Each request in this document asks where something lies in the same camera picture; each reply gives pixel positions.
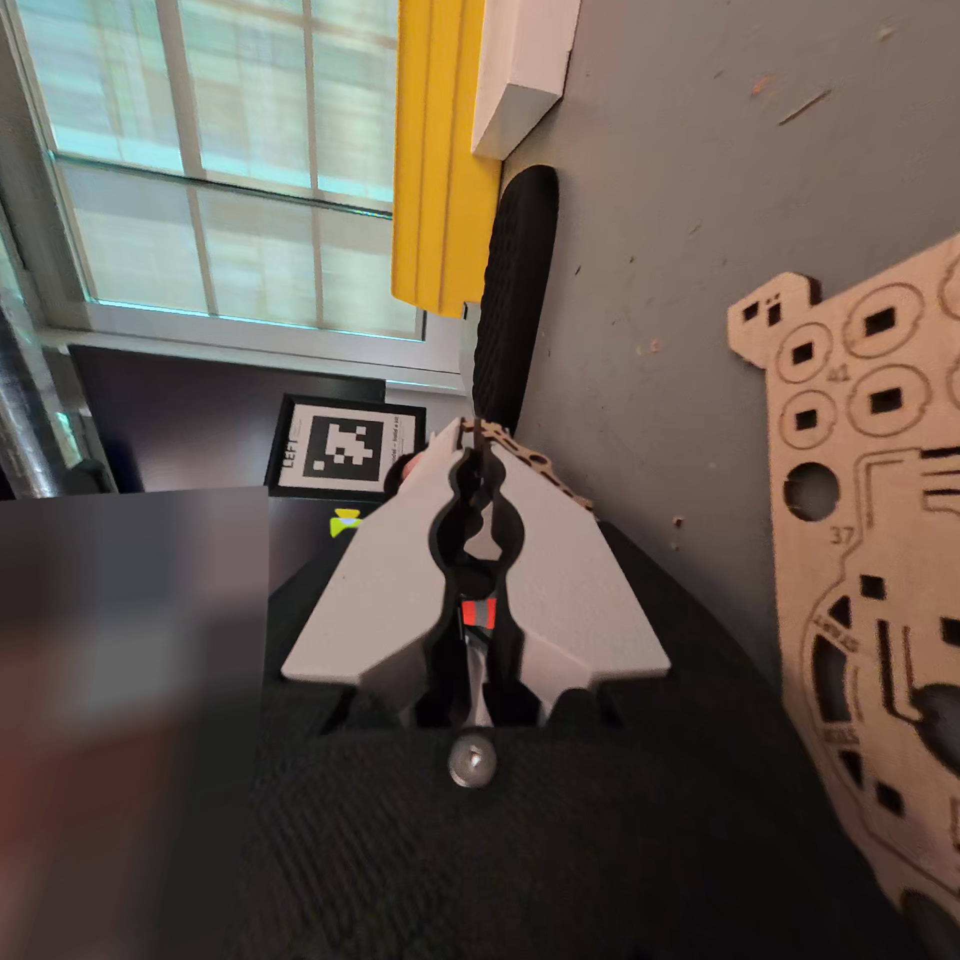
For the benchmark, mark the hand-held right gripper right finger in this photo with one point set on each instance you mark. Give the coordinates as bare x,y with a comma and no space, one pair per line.
585,592

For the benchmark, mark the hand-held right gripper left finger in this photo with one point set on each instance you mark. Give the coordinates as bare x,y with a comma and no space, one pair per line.
375,592

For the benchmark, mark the small wooden model part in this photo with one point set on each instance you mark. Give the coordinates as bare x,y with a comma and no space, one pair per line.
551,469

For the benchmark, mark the laser-cut wooden parts sheet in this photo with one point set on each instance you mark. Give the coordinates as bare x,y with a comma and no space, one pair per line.
847,480

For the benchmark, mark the person's left hand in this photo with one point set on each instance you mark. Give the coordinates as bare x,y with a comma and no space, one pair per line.
411,471

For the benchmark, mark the metal pipe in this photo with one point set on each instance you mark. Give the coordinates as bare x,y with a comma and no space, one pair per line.
30,420

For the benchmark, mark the black textured pad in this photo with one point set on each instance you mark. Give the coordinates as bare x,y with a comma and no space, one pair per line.
517,300

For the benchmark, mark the white-framed window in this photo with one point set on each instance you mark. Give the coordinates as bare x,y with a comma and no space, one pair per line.
225,187

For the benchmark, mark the white box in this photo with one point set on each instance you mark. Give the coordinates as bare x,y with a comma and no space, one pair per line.
517,82

